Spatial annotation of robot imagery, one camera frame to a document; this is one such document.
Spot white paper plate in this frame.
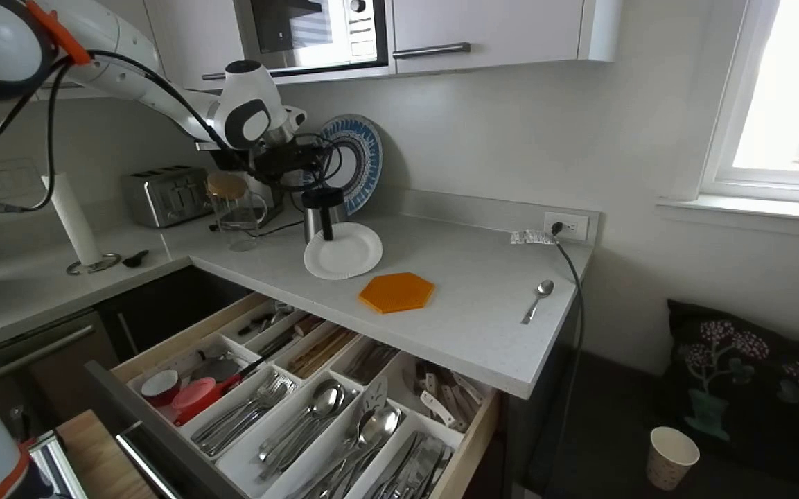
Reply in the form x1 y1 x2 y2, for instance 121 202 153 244
304 222 384 281

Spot heap of table knives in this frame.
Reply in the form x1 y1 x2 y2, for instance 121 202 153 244
363 430 455 499

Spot dark cabinet door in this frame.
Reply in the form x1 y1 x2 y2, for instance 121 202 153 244
93 266 256 363

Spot white cabinet door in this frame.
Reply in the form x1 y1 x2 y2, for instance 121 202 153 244
392 0 586 75
143 0 247 89

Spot heap of dark handled knives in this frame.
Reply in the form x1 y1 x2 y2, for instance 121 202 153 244
342 338 401 384

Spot metal spoon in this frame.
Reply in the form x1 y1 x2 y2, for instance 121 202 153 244
521 279 555 325

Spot appliance door handle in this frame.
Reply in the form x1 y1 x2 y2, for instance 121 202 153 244
0 324 96 384

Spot white cutlery tray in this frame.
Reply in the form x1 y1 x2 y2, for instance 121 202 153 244
127 304 486 499

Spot window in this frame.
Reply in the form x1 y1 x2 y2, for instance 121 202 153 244
657 0 799 240

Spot dark cabinet door handle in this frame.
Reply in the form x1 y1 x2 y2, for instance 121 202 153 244
116 311 139 358

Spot silver toaster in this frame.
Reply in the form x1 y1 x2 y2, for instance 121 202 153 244
121 165 213 229

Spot heap of white handled knives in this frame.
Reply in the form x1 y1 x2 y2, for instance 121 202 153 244
403 359 495 435

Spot paper cup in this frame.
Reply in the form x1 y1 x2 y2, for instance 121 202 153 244
646 426 701 492

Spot red measuring cup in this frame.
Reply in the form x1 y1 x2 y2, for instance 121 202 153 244
141 369 182 407

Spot blue patterned round plate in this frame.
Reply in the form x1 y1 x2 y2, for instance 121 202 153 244
315 114 385 216

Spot heap of forks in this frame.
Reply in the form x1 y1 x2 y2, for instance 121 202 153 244
191 373 297 458

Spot heap of wooden utensils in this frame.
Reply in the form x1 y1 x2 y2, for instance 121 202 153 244
287 324 359 379

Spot heap of serving utensils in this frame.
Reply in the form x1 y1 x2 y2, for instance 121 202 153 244
300 376 404 499

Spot thin black cable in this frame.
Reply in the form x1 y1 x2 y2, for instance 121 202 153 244
208 219 306 237

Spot microwave door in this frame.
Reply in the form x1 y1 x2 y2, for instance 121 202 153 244
234 0 346 70

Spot heap of dark utensils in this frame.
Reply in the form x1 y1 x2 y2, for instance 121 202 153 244
236 304 325 362

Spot white wall socket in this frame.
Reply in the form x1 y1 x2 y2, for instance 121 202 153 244
544 212 590 242

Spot orange hexagonal trivet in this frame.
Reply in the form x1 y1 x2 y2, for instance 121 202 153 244
358 272 436 315

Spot built-in appliance door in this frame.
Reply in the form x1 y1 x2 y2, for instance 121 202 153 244
0 309 120 444

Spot steel kettle with black lid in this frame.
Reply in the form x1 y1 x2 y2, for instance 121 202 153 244
301 187 347 244

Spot metal measuring cups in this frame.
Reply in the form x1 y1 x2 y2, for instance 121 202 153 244
186 345 242 383

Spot paper towel roll on holder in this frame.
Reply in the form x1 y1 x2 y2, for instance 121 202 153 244
42 173 123 277

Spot heap of spoons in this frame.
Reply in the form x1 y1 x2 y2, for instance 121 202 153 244
258 379 346 481

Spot drawer handle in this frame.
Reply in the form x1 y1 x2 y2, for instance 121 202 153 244
116 433 185 499

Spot white wall cabinet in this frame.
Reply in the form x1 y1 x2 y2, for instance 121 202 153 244
39 0 623 101

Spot white switch plate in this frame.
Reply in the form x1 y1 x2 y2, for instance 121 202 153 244
0 159 44 202

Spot wooden drawer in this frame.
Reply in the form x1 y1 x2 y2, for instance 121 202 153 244
84 291 502 499

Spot pink measuring cup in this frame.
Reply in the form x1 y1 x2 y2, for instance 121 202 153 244
171 374 242 426

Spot dark floral cushion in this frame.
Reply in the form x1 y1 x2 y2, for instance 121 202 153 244
661 298 799 489

